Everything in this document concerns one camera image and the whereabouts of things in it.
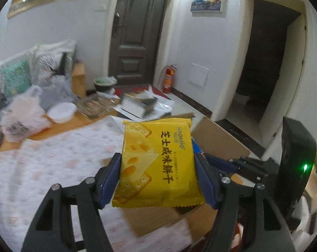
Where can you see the red fire extinguisher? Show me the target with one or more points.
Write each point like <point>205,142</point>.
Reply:
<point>169,80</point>

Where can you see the grey plastic bag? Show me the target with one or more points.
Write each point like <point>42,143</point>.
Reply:
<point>56,92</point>

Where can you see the teal pillow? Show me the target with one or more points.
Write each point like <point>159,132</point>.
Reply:
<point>15,77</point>

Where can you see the dark brown door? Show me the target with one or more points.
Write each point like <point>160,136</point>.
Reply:
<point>137,31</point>

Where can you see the wooden side cabinet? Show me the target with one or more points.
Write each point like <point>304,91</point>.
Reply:
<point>78,78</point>

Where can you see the cardboard box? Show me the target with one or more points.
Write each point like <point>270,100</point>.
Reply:
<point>221,141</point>

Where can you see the white open box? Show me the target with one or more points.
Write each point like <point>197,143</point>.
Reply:
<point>137,105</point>

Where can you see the pink printed tablecloth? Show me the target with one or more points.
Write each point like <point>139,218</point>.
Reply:
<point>56,157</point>

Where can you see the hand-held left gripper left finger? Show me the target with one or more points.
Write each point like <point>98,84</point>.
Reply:
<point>112,181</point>

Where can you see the white bowl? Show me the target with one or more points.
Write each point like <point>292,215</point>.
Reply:
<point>61,111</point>

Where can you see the white pillow with branch print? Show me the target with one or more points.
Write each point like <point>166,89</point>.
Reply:
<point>50,57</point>

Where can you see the red doormat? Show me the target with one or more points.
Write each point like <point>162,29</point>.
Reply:
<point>158,93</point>

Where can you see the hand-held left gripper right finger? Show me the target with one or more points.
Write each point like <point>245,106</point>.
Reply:
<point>204,181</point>

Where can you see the clear plastic tray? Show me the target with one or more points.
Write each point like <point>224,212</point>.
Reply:
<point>95,106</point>

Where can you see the white wall panel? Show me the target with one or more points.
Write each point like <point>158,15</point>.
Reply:
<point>198,74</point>

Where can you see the white printed plastic bag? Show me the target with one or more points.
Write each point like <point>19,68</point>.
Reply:
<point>24,115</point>

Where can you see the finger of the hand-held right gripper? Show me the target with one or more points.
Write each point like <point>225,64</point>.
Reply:
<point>224,164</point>
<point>253,162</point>

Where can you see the yellow cracker packet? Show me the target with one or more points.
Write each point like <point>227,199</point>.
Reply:
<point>158,162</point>

